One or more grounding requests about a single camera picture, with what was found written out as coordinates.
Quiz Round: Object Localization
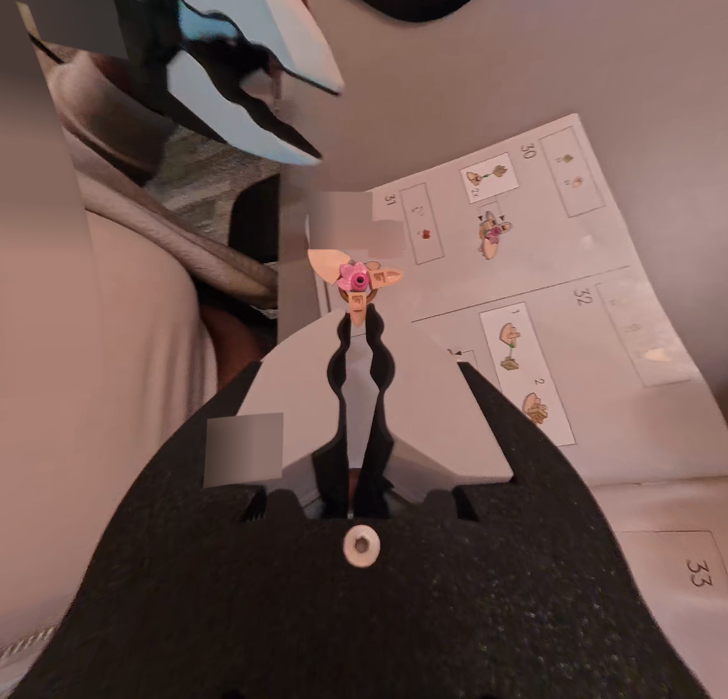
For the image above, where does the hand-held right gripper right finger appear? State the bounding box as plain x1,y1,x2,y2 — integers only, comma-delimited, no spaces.
354,305,516,519

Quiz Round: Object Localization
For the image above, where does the light desk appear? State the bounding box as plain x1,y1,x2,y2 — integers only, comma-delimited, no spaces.
279,0,728,484

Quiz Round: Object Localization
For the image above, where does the pink and peach toy flower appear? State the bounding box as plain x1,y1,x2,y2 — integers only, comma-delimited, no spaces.
307,248,406,328

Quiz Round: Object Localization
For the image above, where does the person's white clothing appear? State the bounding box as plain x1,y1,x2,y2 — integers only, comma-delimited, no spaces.
85,210,224,649

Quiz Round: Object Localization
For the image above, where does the building instruction booklet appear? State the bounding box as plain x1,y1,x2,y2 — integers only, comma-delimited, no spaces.
307,113,728,699

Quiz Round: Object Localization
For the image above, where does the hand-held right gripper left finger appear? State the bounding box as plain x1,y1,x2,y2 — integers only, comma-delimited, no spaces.
204,312,350,519

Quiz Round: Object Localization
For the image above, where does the black mesh chair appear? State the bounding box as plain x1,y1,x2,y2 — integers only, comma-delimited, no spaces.
229,186,281,263

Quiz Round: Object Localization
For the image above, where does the person's bare leg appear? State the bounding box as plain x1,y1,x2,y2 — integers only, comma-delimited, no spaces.
196,301,279,382

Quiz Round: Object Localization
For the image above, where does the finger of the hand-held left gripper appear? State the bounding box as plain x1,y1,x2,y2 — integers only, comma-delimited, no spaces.
169,0,347,97
149,46,324,168

